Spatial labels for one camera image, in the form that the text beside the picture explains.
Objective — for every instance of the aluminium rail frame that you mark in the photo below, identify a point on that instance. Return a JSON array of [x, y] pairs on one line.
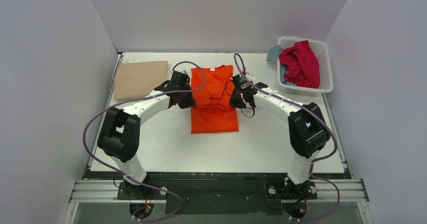
[[103, 191]]

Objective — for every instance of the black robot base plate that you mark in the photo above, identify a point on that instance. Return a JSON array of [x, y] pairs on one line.
[[219, 193]]

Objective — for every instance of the folded beige t shirt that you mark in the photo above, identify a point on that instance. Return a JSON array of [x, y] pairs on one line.
[[138, 79]]

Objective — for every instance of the white plastic laundry basket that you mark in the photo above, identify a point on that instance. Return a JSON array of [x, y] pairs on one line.
[[320, 50]]

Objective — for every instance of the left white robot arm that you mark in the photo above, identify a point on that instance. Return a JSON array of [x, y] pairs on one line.
[[120, 132]]

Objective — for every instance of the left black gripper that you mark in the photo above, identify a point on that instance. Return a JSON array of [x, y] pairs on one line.
[[186, 100]]

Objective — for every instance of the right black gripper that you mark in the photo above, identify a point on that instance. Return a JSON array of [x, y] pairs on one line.
[[240, 100]]

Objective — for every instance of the orange t shirt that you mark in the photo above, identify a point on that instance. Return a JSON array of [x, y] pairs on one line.
[[212, 112]]

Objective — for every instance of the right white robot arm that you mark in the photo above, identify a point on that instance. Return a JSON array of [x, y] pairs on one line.
[[307, 131]]

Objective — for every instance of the teal blue t shirt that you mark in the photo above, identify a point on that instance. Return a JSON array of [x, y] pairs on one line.
[[274, 53]]

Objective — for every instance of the crimson red t shirt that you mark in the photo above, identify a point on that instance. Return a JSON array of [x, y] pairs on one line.
[[302, 65]]

